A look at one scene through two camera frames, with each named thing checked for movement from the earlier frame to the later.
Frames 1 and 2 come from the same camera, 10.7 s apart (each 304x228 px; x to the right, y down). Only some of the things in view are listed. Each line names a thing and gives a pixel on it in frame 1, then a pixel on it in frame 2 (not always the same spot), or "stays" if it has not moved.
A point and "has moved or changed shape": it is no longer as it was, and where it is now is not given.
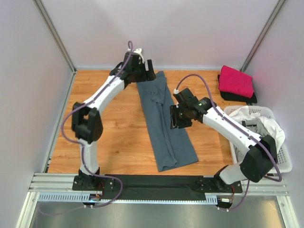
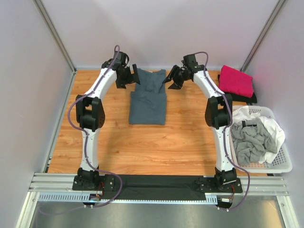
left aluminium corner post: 55,33 stays
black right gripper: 175,121 to 177,84
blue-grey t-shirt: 173,147 has moved or changed shape
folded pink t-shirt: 233,81 stays
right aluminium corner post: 263,33 stays
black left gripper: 149,75 to 132,78
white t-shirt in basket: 271,128 stays
